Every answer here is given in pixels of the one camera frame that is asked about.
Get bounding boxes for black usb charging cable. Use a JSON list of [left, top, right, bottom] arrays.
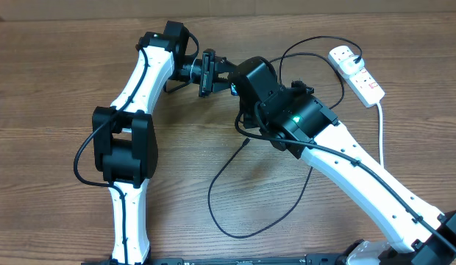
[[207, 35, 363, 240]]

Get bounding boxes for blue screen smartphone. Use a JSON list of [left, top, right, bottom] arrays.
[[231, 83, 238, 96]]

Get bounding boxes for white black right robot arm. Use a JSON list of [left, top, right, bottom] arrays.
[[228, 57, 456, 264]]

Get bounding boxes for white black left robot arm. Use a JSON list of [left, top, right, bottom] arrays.
[[92, 21, 235, 264]]

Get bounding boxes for white charger adapter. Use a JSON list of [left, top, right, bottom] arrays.
[[339, 56, 365, 79]]

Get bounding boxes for white power strip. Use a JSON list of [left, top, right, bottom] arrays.
[[328, 46, 385, 107]]

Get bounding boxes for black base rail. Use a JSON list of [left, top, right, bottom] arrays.
[[80, 253, 346, 265]]

